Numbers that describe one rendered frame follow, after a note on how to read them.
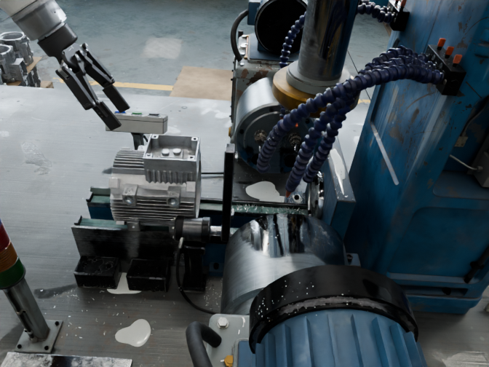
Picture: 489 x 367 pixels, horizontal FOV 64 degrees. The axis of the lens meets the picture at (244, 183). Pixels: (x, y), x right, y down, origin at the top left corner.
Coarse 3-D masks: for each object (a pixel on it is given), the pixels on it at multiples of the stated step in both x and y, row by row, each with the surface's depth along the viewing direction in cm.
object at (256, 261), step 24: (264, 216) 75; (288, 216) 74; (240, 240) 75; (264, 240) 71; (288, 240) 70; (312, 240) 70; (336, 240) 75; (240, 264) 70; (264, 264) 67; (288, 264) 65; (312, 264) 66; (336, 264) 69; (240, 288) 66; (240, 312) 64
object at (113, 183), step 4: (124, 148) 99; (128, 148) 100; (200, 152) 100; (200, 156) 101; (108, 180) 90; (112, 180) 90; (116, 180) 90; (108, 184) 90; (112, 184) 90; (116, 184) 90; (188, 184) 91; (192, 184) 91; (112, 188) 90; (116, 188) 90; (188, 188) 91; (192, 188) 91; (192, 192) 92; (116, 224) 98; (120, 224) 98; (124, 224) 98
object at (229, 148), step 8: (232, 144) 76; (224, 152) 75; (232, 152) 74; (224, 160) 76; (232, 160) 75; (224, 168) 77; (232, 168) 77; (224, 176) 78; (232, 176) 78; (224, 184) 79; (232, 184) 79; (224, 192) 81; (232, 192) 81; (224, 200) 82; (224, 208) 84; (224, 216) 85; (232, 216) 86; (224, 224) 87; (224, 232) 88; (224, 240) 90
